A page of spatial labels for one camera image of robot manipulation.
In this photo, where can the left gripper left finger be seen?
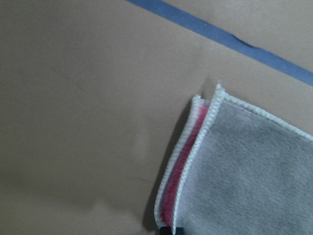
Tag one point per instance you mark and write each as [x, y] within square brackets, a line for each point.
[165, 231]

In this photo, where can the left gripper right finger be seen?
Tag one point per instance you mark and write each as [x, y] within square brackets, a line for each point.
[179, 231]

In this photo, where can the pink microfiber towel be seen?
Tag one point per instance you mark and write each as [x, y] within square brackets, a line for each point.
[237, 170]

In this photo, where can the long blue tape strip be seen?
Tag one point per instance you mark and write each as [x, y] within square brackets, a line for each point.
[220, 36]

